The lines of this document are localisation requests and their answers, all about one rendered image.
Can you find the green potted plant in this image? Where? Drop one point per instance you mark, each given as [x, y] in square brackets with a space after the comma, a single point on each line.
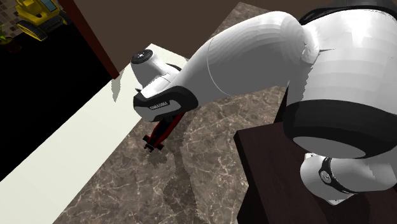
[3, 38]

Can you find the dark brown robot stand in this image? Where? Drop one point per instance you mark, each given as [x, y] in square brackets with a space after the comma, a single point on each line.
[273, 173]

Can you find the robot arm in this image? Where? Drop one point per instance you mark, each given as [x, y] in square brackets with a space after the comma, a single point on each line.
[257, 59]

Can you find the yellow toy excavator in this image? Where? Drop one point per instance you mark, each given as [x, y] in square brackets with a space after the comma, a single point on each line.
[37, 17]

